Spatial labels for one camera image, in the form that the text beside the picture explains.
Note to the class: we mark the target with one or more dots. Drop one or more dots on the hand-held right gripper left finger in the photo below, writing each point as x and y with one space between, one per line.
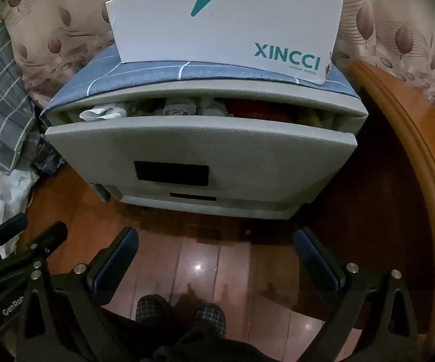
117 256

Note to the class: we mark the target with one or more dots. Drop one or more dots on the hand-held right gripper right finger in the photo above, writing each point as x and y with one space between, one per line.
315 256

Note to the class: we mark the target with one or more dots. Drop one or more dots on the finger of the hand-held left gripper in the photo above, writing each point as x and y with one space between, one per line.
40 243
2 232

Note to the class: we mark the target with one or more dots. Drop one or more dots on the wooden drawer with grey front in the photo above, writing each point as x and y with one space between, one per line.
240 151

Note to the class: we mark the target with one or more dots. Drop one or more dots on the grey lower drawer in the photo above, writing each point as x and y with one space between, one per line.
258 203

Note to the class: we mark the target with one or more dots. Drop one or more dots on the person's checked slipper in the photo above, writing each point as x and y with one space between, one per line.
209 318
151 309

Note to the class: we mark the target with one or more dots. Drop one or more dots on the person's dark trousers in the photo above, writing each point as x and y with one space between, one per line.
202 350

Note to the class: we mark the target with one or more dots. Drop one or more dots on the white crumpled cloth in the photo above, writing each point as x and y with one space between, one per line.
102 112

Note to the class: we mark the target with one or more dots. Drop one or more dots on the red cloth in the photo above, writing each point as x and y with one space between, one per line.
247 108

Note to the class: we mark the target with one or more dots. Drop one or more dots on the grey bedside cabinet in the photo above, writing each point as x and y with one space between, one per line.
209 96

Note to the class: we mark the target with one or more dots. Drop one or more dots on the blue checked cloth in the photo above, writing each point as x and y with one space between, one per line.
145 73

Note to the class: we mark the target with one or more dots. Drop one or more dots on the white cardboard shoe box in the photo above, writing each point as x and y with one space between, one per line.
221 22

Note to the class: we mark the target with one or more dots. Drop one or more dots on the wooden bed frame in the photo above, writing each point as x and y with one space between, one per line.
409 128

